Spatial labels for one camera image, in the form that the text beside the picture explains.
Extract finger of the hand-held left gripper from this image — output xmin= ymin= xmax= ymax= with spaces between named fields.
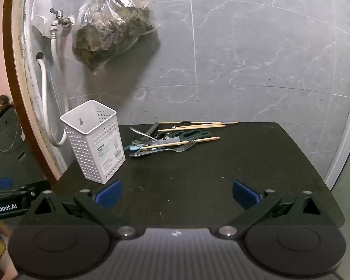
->
xmin=0 ymin=177 xmax=52 ymax=202

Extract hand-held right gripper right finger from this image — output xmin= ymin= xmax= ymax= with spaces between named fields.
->
xmin=233 ymin=180 xmax=337 ymax=231

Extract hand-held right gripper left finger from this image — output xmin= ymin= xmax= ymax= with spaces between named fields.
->
xmin=25 ymin=180 xmax=122 ymax=231

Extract white perforated utensil basket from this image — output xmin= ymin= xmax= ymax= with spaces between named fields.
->
xmin=60 ymin=99 xmax=126 ymax=184

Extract plain bamboo chopstick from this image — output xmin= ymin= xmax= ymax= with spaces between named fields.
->
xmin=157 ymin=124 xmax=226 ymax=132
xmin=140 ymin=136 xmax=220 ymax=150

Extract green plastic handled utensil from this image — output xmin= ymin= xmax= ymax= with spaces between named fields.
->
xmin=181 ymin=130 xmax=214 ymax=140

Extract black scissors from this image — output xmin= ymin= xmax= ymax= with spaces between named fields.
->
xmin=156 ymin=120 xmax=193 ymax=141

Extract metal spoon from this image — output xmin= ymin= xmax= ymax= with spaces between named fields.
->
xmin=130 ymin=126 xmax=158 ymax=141

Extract metal fork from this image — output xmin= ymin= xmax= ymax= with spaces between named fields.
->
xmin=130 ymin=139 xmax=197 ymax=158

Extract plastic bag of dried leaves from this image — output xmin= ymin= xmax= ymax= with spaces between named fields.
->
xmin=72 ymin=0 xmax=158 ymax=75

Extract white hanging plastic bag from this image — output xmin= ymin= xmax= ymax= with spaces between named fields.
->
xmin=31 ymin=0 xmax=52 ymax=38

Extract black handled knife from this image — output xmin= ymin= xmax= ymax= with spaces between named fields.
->
xmin=146 ymin=122 xmax=160 ymax=138

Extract white hose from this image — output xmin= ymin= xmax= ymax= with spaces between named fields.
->
xmin=36 ymin=23 xmax=70 ymax=148

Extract white wall trim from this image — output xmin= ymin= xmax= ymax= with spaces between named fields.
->
xmin=324 ymin=0 xmax=350 ymax=182

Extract metal wall tap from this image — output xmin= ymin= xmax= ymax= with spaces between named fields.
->
xmin=49 ymin=8 xmax=75 ymax=30

